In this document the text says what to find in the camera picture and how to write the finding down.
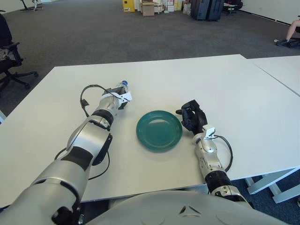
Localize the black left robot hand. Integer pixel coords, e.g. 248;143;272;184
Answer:
106;85;129;111

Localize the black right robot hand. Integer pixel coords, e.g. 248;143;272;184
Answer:
175;99;208;135

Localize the clear water bottle blue cap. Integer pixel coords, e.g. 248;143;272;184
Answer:
116;80;130;94

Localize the green round plate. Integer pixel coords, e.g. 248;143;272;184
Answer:
135;110;183;152

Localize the yellow box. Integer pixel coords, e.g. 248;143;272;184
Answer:
121;0;136;12

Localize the brown cardboard box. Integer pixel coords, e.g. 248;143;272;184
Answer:
142;1;155;16

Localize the grey robot torso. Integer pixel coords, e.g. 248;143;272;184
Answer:
86;189;300;225

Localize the stack of white boxes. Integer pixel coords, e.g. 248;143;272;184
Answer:
154;0;183;14

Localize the black office chair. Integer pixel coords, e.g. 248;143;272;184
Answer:
0;42;39;91

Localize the dark blue suitcase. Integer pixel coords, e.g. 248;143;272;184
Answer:
191;0;209;21

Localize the black and red chair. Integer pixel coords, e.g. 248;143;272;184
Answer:
223;0;244;16

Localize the person in black top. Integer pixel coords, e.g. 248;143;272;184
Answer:
0;14;14;63

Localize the seated person in shorts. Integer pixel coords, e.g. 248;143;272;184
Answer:
276;19;300;46

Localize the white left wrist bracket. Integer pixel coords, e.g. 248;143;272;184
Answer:
102;91;133;104

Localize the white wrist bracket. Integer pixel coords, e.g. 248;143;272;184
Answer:
203;127;216;139
102;91;133;104

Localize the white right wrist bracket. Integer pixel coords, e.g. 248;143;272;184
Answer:
203;127;216;139

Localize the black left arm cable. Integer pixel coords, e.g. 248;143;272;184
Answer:
54;84;111;181

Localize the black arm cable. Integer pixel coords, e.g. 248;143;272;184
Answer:
54;84;111;181
214;135;234;172

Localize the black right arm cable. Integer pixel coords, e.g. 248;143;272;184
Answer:
214;135;234;172

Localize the white table leg frame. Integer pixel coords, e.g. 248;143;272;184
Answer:
245;166;300;203

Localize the white metal floor frame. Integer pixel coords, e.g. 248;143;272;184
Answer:
20;0;44;11

